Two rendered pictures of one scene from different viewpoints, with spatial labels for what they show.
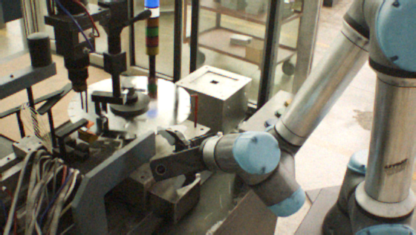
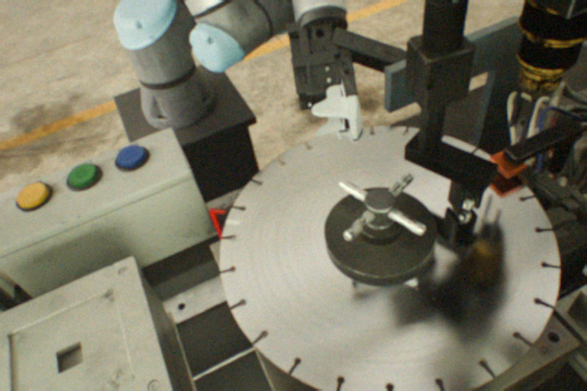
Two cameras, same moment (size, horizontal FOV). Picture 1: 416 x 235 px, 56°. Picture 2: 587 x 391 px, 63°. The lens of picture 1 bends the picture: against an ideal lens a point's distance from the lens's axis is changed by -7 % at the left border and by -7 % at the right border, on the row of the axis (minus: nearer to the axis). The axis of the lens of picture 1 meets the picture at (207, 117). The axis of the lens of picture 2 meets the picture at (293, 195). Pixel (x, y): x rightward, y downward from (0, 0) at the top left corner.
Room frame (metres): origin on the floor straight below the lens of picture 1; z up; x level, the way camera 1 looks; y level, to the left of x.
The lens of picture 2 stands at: (1.21, 0.34, 1.35)
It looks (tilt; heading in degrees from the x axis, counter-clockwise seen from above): 48 degrees down; 222
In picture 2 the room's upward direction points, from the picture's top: 11 degrees counter-clockwise
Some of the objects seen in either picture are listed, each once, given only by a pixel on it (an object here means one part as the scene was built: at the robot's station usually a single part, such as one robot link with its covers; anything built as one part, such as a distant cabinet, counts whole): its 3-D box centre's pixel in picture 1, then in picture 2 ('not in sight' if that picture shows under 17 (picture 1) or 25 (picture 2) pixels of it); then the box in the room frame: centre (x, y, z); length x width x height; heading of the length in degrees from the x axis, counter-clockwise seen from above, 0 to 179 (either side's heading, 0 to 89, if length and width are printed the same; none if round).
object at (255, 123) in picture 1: (275, 134); (108, 217); (1.04, -0.20, 0.82); 0.28 x 0.11 x 0.15; 150
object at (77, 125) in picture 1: (76, 137); (532, 162); (0.79, 0.30, 0.95); 0.10 x 0.03 x 0.07; 150
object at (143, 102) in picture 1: (129, 99); (379, 226); (0.96, 0.21, 0.96); 0.11 x 0.11 x 0.03
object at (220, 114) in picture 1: (212, 102); (99, 382); (1.21, -0.02, 0.82); 0.18 x 0.18 x 0.15; 60
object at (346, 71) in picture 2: (177, 141); (346, 83); (0.77, 0.06, 0.97); 0.09 x 0.02 x 0.05; 38
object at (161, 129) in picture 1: (174, 130); (335, 109); (0.82, 0.07, 0.96); 0.09 x 0.06 x 0.03; 38
